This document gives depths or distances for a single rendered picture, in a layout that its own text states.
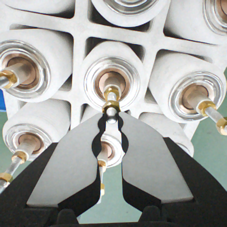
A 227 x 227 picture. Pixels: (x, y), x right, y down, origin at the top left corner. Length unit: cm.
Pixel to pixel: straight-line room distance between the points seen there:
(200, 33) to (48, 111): 25
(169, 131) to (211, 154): 46
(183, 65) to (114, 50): 9
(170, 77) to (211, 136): 46
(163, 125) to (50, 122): 19
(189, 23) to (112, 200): 76
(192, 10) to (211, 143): 54
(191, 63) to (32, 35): 20
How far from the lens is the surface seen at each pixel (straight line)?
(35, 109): 29
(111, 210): 92
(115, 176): 72
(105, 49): 21
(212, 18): 23
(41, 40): 23
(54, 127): 28
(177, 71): 24
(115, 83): 19
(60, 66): 24
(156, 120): 32
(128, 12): 20
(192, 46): 31
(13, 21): 32
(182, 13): 25
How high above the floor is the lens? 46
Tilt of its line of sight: 61 degrees down
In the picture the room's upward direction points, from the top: 179 degrees clockwise
